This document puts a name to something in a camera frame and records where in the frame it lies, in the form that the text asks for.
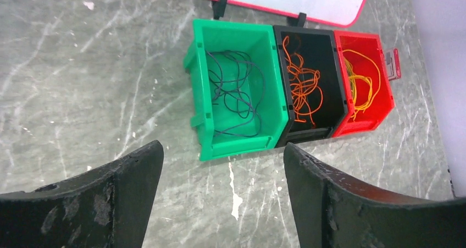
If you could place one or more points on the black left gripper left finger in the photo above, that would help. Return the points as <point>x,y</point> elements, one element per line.
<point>108,206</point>

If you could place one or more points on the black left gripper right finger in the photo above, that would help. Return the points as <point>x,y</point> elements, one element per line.
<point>334,209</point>

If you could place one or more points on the black plastic bin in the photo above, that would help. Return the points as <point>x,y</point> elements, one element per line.
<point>311,74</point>

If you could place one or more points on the green plastic bin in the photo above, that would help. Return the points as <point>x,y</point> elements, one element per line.
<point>238,94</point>

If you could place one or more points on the red plastic bin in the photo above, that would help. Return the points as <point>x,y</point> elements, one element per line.
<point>367,88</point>

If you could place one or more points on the black whiteboard stand foot right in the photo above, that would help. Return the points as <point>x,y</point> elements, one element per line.
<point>298,21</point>

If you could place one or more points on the black whiteboard stand foot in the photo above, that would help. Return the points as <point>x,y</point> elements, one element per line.
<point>298,21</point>
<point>218,8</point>

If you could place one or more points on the black whiteboard stand foot left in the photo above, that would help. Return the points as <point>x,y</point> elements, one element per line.
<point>218,8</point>

